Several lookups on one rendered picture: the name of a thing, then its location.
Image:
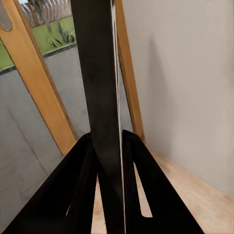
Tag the door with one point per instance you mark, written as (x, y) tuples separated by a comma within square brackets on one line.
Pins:
[(43, 110)]

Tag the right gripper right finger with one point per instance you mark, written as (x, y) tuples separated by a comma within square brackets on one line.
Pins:
[(169, 213)]

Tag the poster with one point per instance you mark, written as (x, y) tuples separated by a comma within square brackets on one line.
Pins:
[(96, 35)]

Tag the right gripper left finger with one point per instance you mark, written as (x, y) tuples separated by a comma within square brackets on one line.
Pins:
[(64, 203)]

